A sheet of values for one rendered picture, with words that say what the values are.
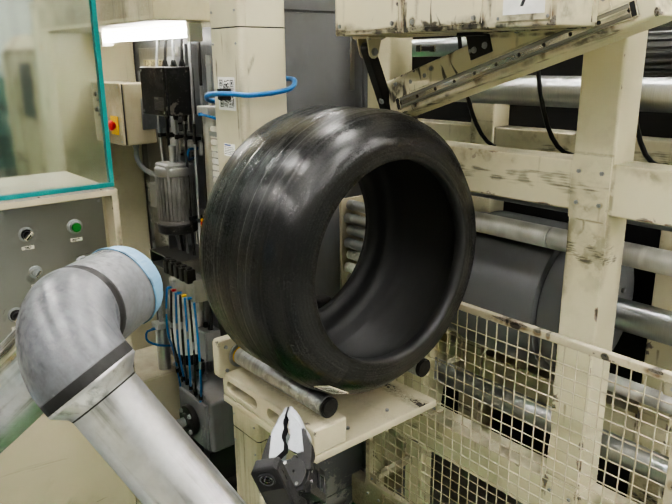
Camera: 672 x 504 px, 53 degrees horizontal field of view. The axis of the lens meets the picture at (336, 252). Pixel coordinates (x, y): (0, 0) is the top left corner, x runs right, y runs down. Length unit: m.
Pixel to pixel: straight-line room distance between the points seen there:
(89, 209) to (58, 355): 1.11
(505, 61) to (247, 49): 0.56
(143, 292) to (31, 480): 1.16
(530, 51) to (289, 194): 0.60
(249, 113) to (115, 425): 0.95
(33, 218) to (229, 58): 0.64
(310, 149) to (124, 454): 0.65
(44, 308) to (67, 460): 1.23
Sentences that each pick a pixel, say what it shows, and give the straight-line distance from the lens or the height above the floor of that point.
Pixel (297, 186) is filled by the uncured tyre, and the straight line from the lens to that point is 1.19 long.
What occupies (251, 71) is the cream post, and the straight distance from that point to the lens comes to 1.57.
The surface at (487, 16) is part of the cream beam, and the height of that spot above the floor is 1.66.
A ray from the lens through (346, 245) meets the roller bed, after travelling 1.94.
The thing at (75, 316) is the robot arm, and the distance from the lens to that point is 0.79.
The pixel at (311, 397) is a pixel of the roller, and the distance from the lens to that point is 1.41.
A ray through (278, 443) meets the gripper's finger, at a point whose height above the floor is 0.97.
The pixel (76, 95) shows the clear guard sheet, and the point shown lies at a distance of 1.80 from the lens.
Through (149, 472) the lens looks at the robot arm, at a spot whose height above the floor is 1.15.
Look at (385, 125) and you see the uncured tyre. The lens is 1.30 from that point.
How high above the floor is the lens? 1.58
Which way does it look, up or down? 16 degrees down
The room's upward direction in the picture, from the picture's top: 1 degrees counter-clockwise
